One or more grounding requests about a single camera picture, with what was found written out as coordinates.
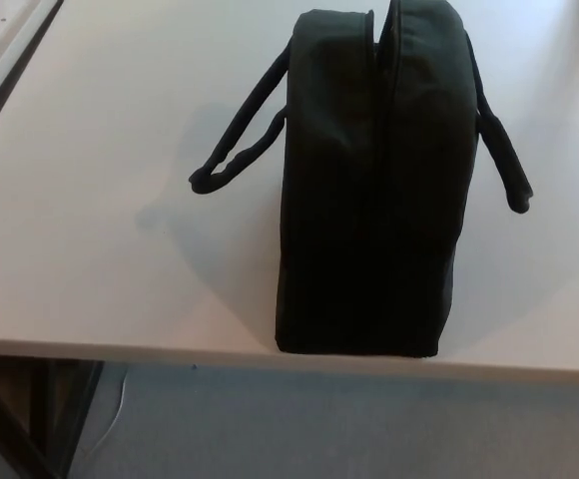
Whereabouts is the black fabric lunch bag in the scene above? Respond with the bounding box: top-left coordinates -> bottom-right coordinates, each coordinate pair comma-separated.
188,0 -> 534,359

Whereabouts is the white adjacent desk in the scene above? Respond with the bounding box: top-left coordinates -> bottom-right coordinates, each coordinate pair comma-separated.
0,0 -> 64,164

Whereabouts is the dark table leg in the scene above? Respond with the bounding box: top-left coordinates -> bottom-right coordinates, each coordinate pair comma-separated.
17,354 -> 106,479

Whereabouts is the white floor cable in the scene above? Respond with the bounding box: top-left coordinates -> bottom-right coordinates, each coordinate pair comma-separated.
82,367 -> 129,456

